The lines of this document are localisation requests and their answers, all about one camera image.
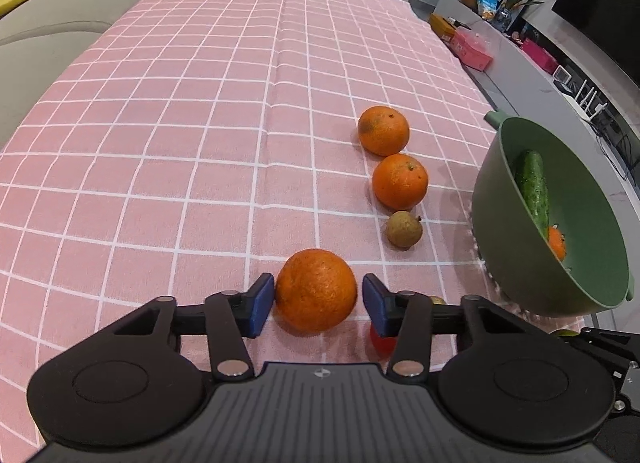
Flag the magenta box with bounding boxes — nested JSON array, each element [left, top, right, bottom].
[[520, 38, 558, 75]]

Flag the orange with dark blemish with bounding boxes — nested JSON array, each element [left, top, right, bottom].
[[357, 106, 411, 157]]

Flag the green cucumber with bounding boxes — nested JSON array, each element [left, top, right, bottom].
[[514, 150, 551, 240]]

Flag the large orange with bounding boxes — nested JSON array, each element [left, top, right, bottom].
[[275, 248, 358, 334]]

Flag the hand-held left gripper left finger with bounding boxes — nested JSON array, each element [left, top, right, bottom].
[[111, 272, 277, 381]]

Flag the smooth bright orange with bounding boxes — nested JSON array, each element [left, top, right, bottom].
[[372, 154, 430, 211]]

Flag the small red fruit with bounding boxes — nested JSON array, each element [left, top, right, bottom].
[[369, 325, 401, 359]]

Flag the grey sofa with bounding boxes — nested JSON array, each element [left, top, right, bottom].
[[0, 0, 218, 149]]

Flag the grey television cabinet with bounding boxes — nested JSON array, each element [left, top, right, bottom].
[[430, 0, 640, 264]]

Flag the pink box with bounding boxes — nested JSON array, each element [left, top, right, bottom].
[[450, 26, 495, 71]]

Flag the green colander bowl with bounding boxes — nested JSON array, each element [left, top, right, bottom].
[[472, 110, 640, 318]]

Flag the black cables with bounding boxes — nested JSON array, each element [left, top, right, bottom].
[[595, 108, 636, 179]]

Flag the white router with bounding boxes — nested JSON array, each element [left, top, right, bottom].
[[565, 83, 608, 124]]

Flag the brown lychee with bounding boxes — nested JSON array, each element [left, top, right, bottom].
[[384, 210, 423, 250]]

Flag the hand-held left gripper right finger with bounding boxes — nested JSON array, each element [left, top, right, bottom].
[[362, 272, 526, 378]]

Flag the pink checked tablecloth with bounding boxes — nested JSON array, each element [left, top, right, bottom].
[[0, 0, 601, 449]]

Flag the orange box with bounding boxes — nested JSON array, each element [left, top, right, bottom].
[[429, 13, 458, 39]]

